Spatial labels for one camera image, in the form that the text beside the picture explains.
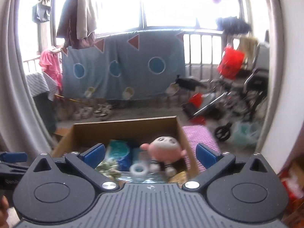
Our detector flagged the face mask pack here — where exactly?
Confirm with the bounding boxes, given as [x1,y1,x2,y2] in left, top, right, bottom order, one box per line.
[115,172,169,184]

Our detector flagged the pink checkered cloth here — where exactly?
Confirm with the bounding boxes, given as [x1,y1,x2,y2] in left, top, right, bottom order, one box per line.
[182,125,221,173]

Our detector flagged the grey curtain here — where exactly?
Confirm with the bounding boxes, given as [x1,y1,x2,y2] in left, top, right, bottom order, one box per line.
[1,0,54,158]

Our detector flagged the blue white wet wipes pack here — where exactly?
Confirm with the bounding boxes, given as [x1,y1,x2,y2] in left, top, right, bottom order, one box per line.
[105,140,132,171]

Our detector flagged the white tape roll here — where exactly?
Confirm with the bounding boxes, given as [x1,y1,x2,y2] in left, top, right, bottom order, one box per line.
[129,163,149,178]

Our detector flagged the pink panda plush toy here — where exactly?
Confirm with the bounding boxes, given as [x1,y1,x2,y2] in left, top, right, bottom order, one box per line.
[140,136,187,178]

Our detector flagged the green plastic bag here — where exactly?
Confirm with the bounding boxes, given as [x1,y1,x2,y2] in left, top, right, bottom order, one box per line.
[231,121,261,147]

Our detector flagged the white black sneaker pair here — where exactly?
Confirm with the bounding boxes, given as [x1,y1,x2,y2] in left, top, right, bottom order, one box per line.
[93,104,112,121]

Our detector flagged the white sneaker left pair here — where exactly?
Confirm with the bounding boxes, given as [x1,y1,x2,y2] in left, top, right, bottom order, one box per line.
[72,107,94,120]

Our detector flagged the brown cardboard box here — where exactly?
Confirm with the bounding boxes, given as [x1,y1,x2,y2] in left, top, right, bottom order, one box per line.
[51,116,200,178]

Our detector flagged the wheelchair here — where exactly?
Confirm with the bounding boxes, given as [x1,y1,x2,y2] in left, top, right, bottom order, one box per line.
[173,33,269,142]

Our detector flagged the polka dot cloth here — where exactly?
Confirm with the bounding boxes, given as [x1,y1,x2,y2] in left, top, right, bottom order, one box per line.
[26,72,58,101]

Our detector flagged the red plastic bag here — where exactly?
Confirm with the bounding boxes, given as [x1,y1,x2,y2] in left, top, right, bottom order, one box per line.
[217,44,245,80]

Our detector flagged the blue patterned hanging blanket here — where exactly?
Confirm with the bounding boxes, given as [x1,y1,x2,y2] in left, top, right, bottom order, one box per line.
[62,30,185,100]

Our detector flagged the pink hanging garment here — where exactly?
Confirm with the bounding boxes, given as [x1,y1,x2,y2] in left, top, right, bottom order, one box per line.
[39,50,62,93]

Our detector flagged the hanging jackets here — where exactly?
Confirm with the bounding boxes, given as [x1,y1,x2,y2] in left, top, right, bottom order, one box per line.
[56,0,95,52]

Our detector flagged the dark clothes on railing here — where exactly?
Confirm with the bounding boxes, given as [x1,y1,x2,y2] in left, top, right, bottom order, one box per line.
[216,17,252,35]

